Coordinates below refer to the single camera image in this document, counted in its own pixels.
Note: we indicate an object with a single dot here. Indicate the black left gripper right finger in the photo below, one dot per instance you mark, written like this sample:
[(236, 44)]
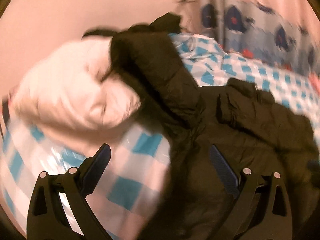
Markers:
[(261, 207)]

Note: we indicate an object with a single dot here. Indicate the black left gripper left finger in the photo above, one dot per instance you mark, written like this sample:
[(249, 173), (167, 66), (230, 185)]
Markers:
[(46, 216)]

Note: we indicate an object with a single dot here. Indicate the dark olive puffer jacket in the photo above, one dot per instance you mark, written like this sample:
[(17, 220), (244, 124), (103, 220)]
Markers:
[(246, 125)]

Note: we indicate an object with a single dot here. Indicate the blue white checkered bed cover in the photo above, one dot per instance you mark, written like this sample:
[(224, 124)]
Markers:
[(149, 135)]

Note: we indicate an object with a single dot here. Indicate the white folded puffer garment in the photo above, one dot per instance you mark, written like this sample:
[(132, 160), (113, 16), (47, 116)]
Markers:
[(74, 87)]

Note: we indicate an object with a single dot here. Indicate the whale pattern curtain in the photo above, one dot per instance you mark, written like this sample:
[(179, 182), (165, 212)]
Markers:
[(260, 32)]

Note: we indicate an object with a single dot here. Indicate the black garment by wall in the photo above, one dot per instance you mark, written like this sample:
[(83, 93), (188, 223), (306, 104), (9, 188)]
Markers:
[(169, 23)]

